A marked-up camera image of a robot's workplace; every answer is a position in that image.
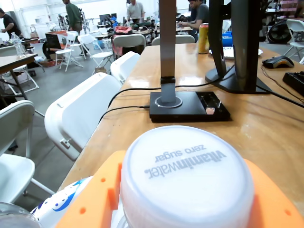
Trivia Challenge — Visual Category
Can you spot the man in white shirt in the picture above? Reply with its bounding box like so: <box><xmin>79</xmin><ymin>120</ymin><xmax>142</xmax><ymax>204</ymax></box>
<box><xmin>126</xmin><ymin>0</ymin><xmax>146</xmax><ymax>23</ymax></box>

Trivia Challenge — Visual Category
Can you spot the black screen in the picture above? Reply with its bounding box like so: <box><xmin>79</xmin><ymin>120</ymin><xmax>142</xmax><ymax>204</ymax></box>
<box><xmin>45</xmin><ymin>33</ymin><xmax>64</xmax><ymax>50</ymax></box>

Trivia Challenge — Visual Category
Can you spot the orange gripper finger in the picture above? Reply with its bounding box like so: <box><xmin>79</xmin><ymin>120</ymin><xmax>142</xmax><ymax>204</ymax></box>
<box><xmin>242</xmin><ymin>158</ymin><xmax>304</xmax><ymax>228</ymax></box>
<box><xmin>54</xmin><ymin>150</ymin><xmax>126</xmax><ymax>228</ymax></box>

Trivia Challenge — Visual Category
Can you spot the white paper plate blue pattern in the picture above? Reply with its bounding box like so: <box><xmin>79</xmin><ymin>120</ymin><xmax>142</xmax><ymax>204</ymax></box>
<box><xmin>30</xmin><ymin>175</ymin><xmax>95</xmax><ymax>228</ymax></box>

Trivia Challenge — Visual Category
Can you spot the black lamp cable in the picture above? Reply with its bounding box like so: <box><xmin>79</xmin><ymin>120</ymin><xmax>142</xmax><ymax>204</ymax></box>
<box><xmin>98</xmin><ymin>105</ymin><xmax>151</xmax><ymax>124</ymax></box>

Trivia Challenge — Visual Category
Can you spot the vitaminwater bottle with white cap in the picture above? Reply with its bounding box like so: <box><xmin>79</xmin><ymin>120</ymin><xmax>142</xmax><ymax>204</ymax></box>
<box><xmin>118</xmin><ymin>125</ymin><xmax>255</xmax><ymax>228</ymax></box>

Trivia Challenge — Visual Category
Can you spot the man in black shirt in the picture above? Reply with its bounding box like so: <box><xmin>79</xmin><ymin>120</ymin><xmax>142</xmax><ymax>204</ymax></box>
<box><xmin>0</xmin><ymin>8</ymin><xmax>23</xmax><ymax>41</ymax></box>

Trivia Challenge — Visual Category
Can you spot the white folding chair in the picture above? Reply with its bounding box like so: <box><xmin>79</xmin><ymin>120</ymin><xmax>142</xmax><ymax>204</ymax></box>
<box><xmin>56</xmin><ymin>30</ymin><xmax>84</xmax><ymax>72</ymax></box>
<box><xmin>151</xmin><ymin>34</ymin><xmax>196</xmax><ymax>46</ymax></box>
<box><xmin>0</xmin><ymin>99</ymin><xmax>57</xmax><ymax>205</ymax></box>
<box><xmin>111</xmin><ymin>34</ymin><xmax>147</xmax><ymax>64</ymax></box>
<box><xmin>110</xmin><ymin>51</ymin><xmax>141</xmax><ymax>85</ymax></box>
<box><xmin>284</xmin><ymin>19</ymin><xmax>304</xmax><ymax>65</ymax></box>
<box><xmin>77</xmin><ymin>34</ymin><xmax>114</xmax><ymax>69</ymax></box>
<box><xmin>44</xmin><ymin>72</ymin><xmax>122</xmax><ymax>162</ymax></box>

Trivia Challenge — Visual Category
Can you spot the pink red bag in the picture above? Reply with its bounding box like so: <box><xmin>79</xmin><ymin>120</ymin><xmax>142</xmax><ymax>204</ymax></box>
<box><xmin>114</xmin><ymin>25</ymin><xmax>133</xmax><ymax>35</ymax></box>

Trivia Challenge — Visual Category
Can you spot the black computer keyboard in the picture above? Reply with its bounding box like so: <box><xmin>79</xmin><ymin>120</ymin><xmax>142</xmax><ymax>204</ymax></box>
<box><xmin>282</xmin><ymin>71</ymin><xmax>304</xmax><ymax>97</ymax></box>

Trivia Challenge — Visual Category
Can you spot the black monitor with stand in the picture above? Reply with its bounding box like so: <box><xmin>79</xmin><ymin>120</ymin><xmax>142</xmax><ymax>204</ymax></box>
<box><xmin>205</xmin><ymin>0</ymin><xmax>273</xmax><ymax>95</ymax></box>

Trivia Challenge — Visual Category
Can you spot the man in dark green shirt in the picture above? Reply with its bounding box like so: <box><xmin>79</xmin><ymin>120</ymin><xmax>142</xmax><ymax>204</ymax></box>
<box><xmin>62</xmin><ymin>0</ymin><xmax>84</xmax><ymax>35</ymax></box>

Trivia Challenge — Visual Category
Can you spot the brown side table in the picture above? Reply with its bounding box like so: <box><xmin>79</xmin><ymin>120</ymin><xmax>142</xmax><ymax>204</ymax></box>
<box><xmin>0</xmin><ymin>53</ymin><xmax>38</xmax><ymax>100</ymax></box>

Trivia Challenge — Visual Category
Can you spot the small clear water bottle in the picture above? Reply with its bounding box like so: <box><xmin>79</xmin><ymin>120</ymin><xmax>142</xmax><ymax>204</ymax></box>
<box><xmin>10</xmin><ymin>32</ymin><xmax>26</xmax><ymax>59</ymax></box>

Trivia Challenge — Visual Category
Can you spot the black round fan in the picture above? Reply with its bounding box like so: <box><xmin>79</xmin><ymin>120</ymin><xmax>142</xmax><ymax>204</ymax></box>
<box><xmin>267</xmin><ymin>20</ymin><xmax>293</xmax><ymax>45</ymax></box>

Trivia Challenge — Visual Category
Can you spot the yellow drink can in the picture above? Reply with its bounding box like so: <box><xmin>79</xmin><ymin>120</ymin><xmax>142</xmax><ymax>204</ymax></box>
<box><xmin>198</xmin><ymin>23</ymin><xmax>210</xmax><ymax>55</ymax></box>

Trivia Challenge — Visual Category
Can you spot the blue plastic bin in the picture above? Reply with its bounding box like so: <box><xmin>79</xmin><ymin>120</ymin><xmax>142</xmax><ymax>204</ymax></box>
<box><xmin>222</xmin><ymin>30</ymin><xmax>233</xmax><ymax>46</ymax></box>

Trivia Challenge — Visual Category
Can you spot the clear plastic water bottle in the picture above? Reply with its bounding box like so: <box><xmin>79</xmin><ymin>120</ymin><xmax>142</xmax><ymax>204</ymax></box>
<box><xmin>0</xmin><ymin>201</ymin><xmax>41</xmax><ymax>228</ymax></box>

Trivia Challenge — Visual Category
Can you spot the seated man in grey shirt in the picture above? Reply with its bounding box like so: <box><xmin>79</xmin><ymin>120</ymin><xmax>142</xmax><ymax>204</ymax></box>
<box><xmin>177</xmin><ymin>0</ymin><xmax>209</xmax><ymax>43</ymax></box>

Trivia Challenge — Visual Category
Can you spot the black and orange mouse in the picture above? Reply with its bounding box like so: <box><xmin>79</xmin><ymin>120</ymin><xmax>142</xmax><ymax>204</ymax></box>
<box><xmin>262</xmin><ymin>56</ymin><xmax>295</xmax><ymax>69</ymax></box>

